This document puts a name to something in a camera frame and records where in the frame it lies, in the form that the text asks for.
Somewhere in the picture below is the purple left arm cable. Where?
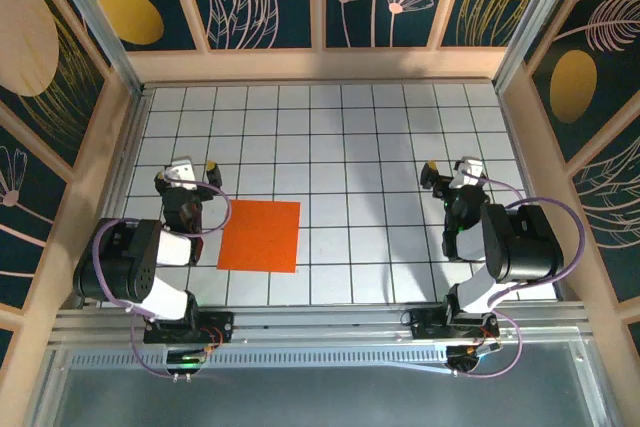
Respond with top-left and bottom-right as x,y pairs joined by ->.
94,179 -> 232,379

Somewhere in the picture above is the grey translucent panel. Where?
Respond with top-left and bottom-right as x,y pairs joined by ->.
29,341 -> 614,427

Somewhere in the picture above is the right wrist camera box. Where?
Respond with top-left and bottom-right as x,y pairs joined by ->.
453,155 -> 487,182

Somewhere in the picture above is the orange paper sheet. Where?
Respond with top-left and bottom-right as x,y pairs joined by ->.
216,199 -> 302,274

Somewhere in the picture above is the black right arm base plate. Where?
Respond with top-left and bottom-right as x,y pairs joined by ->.
408,307 -> 501,341

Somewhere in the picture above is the slotted grey cable duct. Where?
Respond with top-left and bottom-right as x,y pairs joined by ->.
69,349 -> 451,369

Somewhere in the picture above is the small black circuit board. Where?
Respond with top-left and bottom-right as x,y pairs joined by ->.
166,349 -> 209,379
446,341 -> 504,378

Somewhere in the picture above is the aluminium mounting rail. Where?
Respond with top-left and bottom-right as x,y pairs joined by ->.
49,300 -> 594,348

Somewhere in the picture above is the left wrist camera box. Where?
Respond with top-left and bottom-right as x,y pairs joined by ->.
163,155 -> 196,184

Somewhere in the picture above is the aluminium side rail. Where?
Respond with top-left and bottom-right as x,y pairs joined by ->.
74,86 -> 154,309

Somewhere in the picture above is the aluminium corner post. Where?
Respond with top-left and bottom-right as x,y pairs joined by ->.
40,0 -> 147,96
491,0 -> 587,94

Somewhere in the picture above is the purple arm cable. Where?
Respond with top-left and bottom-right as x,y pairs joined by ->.
94,179 -> 232,379
462,169 -> 586,379

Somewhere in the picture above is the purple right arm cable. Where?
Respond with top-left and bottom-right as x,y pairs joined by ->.
462,169 -> 586,379

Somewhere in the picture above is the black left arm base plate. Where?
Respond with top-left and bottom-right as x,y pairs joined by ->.
143,310 -> 236,346

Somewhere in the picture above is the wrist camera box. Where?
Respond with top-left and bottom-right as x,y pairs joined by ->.
163,155 -> 196,184
453,155 -> 487,182

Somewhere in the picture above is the white gridded table mat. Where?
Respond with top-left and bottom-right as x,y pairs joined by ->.
97,84 -> 560,308

